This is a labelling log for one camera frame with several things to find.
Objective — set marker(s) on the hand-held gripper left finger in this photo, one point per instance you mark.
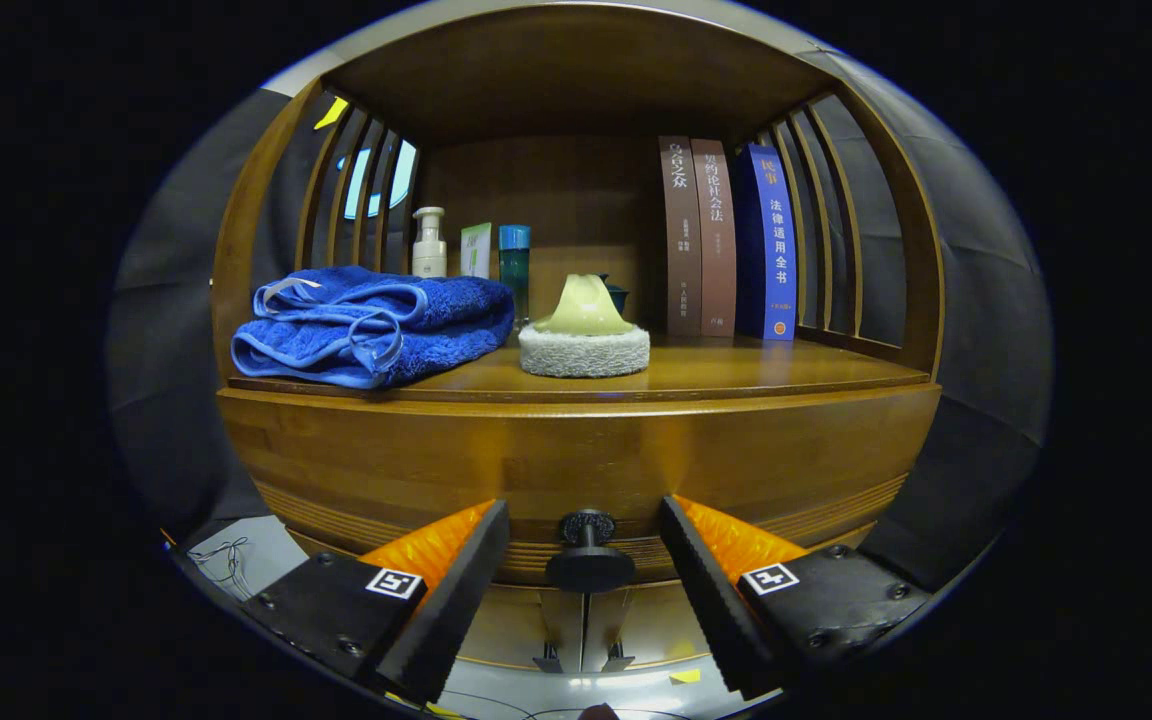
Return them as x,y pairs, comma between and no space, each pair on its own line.
456,610

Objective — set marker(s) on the black drawer knob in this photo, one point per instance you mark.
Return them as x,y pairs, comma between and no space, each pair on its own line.
589,560

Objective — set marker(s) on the wooden cabinet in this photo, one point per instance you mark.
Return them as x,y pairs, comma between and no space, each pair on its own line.
576,70

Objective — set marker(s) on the white pump bottle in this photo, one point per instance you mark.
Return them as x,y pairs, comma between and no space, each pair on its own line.
429,255

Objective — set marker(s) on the blue folded towel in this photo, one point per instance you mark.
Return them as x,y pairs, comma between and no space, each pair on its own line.
376,320

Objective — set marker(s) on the yellow tape piece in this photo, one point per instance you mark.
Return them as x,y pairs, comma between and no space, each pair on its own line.
684,676

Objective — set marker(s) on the white green tube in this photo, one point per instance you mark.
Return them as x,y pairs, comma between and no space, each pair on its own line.
476,255

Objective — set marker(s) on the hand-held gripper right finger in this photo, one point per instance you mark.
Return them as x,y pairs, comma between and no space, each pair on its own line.
711,610

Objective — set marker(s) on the wooden countertop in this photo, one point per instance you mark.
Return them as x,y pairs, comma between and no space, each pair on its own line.
736,370

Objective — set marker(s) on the teal bottle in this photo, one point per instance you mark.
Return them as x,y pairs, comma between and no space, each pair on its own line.
514,270

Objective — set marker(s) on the blue book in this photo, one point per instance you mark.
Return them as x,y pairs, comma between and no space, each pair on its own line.
776,260

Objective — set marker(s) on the dark brown book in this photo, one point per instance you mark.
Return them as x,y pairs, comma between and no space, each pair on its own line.
681,250

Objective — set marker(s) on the wooden cabinet door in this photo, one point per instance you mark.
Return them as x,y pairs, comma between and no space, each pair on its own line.
526,625
646,625

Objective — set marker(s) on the dark blue lidded teacup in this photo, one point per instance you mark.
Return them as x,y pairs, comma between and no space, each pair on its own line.
619,297

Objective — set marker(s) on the reddish brown book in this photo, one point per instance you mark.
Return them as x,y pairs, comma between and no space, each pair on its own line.
716,260

